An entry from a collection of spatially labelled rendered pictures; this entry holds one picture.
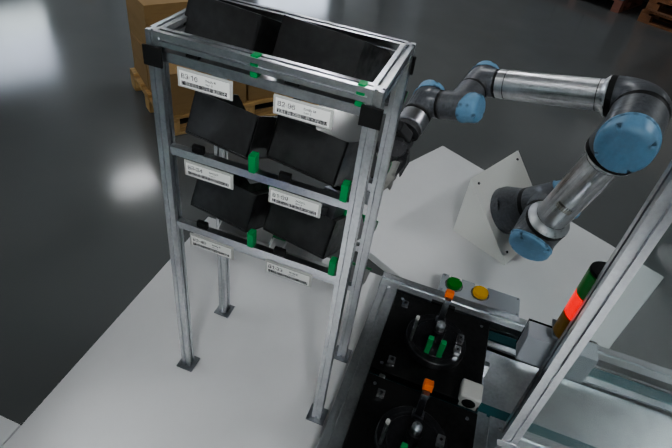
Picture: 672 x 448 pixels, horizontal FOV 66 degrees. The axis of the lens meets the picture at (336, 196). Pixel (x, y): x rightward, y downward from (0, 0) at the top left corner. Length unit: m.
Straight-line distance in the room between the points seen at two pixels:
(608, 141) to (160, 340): 1.10
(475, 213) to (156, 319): 0.97
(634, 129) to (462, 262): 0.69
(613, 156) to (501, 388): 0.57
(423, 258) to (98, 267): 1.70
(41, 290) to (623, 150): 2.39
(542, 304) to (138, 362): 1.10
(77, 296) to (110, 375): 1.37
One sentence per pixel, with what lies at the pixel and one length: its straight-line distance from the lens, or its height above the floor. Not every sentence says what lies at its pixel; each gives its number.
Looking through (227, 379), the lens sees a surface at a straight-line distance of 1.28.
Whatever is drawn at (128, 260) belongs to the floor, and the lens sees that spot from 2.78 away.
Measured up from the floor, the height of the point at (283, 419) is 0.86.
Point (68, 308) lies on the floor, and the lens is 2.64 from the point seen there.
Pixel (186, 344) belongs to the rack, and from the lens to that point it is 1.24.
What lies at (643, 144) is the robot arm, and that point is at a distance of 1.20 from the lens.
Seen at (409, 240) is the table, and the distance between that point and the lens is 1.66.
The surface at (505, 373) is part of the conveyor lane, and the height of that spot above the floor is 0.92.
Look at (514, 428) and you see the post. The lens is 1.16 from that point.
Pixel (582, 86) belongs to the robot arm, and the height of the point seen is 1.48.
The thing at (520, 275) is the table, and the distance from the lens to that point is 1.69.
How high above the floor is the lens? 1.95
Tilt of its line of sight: 38 degrees down
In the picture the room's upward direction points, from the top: 9 degrees clockwise
